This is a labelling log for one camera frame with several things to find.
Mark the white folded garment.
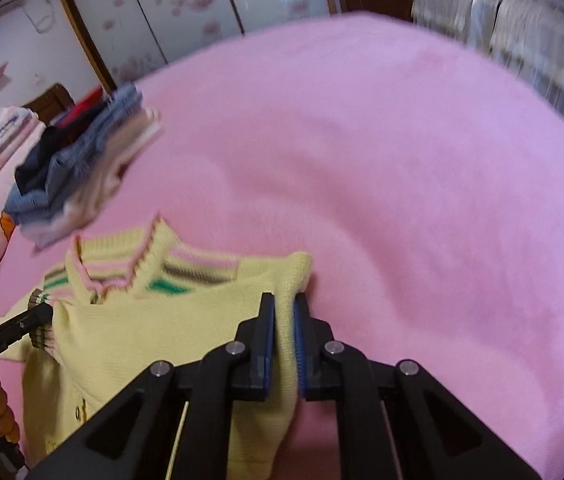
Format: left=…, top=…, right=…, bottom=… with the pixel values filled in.
left=22, top=107, right=164, bottom=251

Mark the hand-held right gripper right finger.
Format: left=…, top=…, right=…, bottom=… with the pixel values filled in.
left=292, top=292, right=543, bottom=480

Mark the floral sliding-door wardrobe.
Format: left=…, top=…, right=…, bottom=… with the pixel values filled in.
left=52, top=0, right=344, bottom=95

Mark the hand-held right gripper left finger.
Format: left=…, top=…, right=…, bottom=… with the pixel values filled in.
left=27, top=292, right=278, bottom=480

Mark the yellow knit sweater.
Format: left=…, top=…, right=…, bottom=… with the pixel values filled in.
left=0, top=215, right=314, bottom=480

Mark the black folded garment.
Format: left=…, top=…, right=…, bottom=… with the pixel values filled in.
left=14, top=126, right=70, bottom=195

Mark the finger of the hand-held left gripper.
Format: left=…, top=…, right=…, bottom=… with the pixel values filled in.
left=0, top=304, right=55, bottom=348

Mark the red folded cloth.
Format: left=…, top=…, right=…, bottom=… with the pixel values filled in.
left=54, top=87, right=105, bottom=128

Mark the brown wooden headboard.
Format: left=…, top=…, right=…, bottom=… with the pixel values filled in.
left=22, top=82, right=77, bottom=127

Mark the person's left hand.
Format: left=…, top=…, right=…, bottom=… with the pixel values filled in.
left=0, top=372, right=22, bottom=447

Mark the pink bed sheet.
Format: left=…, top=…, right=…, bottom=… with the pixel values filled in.
left=0, top=10, right=564, bottom=480

